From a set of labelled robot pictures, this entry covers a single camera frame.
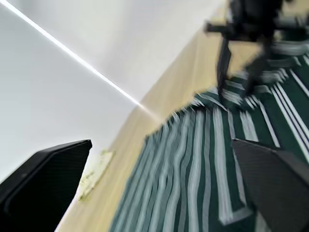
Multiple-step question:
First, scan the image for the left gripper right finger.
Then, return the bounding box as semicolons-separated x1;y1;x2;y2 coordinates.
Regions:
231;139;309;232

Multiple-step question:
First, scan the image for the green white striped T-shirt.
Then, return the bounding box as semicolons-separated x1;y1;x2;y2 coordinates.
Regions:
110;15;309;232

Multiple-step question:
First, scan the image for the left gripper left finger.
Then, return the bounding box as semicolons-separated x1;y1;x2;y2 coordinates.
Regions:
0;139;93;232

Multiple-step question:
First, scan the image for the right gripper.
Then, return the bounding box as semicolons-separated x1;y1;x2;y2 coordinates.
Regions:
204;0;309;99

